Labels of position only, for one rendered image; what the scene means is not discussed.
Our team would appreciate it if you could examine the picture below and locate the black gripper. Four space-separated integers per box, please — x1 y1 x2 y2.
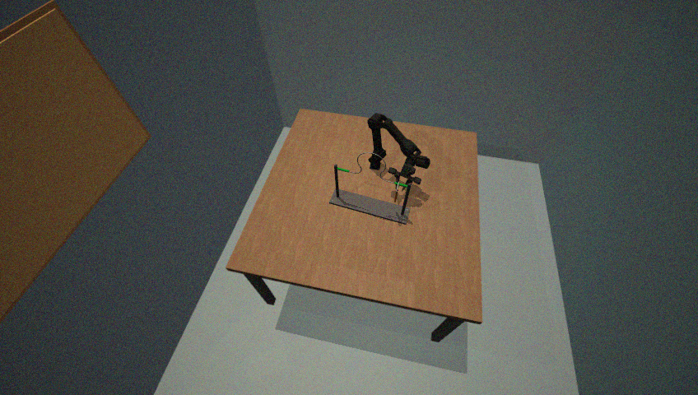
389 162 421 185

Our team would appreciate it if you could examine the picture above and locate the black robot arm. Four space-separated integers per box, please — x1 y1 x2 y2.
367 113 430 175

